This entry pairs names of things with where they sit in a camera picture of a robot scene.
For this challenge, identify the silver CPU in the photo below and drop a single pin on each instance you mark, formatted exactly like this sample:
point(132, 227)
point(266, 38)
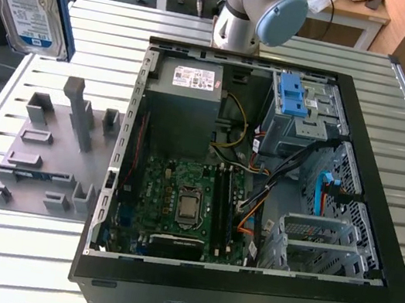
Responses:
point(188, 208)

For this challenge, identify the blue plastic drive latch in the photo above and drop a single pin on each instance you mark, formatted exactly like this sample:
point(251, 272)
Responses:
point(291, 92)

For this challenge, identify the grey power supply unit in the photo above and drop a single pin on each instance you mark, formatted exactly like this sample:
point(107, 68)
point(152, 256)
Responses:
point(181, 116)

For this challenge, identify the wooden desk white frame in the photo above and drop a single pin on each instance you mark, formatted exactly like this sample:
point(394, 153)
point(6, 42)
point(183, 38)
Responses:
point(368, 12)

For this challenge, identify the CPU socket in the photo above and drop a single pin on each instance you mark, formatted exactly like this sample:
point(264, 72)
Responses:
point(176, 206)

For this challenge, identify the black case fan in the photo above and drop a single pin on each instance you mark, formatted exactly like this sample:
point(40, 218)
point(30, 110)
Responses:
point(134, 155)

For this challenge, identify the grey plastic parts rack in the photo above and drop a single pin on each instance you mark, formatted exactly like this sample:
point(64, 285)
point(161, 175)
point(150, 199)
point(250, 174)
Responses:
point(59, 159)

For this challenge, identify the black RAM slot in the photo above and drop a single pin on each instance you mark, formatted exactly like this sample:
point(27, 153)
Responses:
point(230, 211)
point(219, 209)

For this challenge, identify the grey metal drive cage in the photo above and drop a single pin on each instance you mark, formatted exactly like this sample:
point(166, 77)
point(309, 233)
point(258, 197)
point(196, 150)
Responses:
point(280, 134)

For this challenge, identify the black graphics card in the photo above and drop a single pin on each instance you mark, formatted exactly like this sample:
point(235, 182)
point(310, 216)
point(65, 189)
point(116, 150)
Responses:
point(175, 249)

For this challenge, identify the metal disk bay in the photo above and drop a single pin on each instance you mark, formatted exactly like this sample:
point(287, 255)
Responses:
point(327, 247)

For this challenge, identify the green motherboard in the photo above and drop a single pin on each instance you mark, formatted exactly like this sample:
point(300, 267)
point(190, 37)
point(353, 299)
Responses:
point(203, 177)

